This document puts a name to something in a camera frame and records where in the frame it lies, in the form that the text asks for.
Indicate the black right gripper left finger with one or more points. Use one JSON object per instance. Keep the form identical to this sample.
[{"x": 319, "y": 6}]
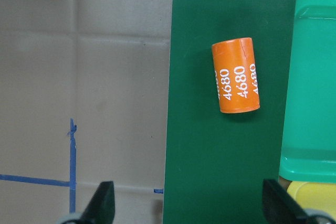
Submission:
[{"x": 101, "y": 207}]

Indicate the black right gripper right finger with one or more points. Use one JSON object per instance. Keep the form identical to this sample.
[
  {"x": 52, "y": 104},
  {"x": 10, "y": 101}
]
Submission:
[{"x": 278, "y": 206}]

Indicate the yellow plastic tray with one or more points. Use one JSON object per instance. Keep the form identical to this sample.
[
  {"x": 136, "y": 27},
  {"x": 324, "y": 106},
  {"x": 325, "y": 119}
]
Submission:
[{"x": 314, "y": 197}]

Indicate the green plastic tray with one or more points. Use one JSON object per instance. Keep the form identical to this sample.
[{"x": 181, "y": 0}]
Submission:
[{"x": 308, "y": 141}]

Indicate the green conveyor belt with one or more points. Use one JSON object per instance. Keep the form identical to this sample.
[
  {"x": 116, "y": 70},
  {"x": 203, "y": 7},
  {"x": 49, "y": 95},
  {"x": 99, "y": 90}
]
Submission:
[{"x": 216, "y": 162}]

